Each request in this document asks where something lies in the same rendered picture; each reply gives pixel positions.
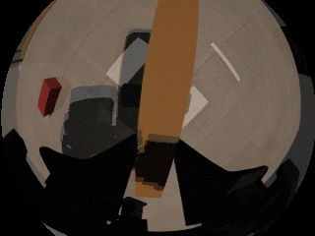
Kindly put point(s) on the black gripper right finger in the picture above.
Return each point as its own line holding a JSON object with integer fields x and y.
{"x": 204, "y": 185}

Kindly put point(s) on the orange bar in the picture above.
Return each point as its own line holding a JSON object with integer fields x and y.
{"x": 165, "y": 92}

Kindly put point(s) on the red rectangular block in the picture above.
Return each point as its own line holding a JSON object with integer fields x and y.
{"x": 48, "y": 95}

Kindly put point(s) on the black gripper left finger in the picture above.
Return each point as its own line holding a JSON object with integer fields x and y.
{"x": 104, "y": 176}

